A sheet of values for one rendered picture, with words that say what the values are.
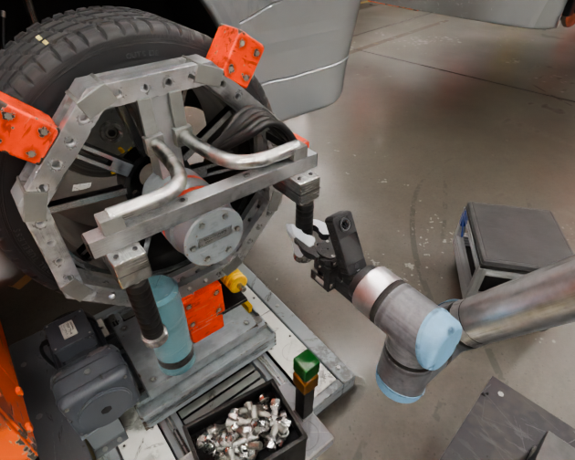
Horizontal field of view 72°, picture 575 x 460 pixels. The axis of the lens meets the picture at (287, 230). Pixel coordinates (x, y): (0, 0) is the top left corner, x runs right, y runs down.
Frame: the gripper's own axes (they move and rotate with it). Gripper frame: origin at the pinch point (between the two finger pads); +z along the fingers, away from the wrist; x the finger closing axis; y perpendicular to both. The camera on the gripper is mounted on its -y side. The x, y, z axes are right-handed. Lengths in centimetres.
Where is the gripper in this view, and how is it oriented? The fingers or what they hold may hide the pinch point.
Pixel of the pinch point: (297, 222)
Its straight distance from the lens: 82.2
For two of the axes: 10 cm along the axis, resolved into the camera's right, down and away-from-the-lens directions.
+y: 0.0, 7.7, 6.3
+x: 7.9, -3.9, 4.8
